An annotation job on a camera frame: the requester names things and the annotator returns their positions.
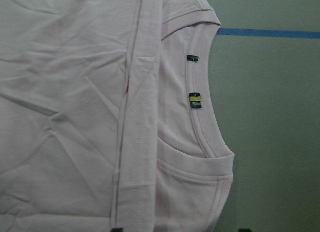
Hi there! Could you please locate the pink Snoopy t-shirt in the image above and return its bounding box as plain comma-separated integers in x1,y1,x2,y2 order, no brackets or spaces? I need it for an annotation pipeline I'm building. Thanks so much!
0,0,234,231

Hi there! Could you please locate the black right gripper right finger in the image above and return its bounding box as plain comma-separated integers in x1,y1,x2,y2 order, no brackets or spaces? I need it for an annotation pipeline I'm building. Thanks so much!
238,228,250,232

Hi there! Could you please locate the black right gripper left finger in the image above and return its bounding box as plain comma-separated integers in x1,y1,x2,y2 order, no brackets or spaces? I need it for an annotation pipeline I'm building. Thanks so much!
111,228,124,232

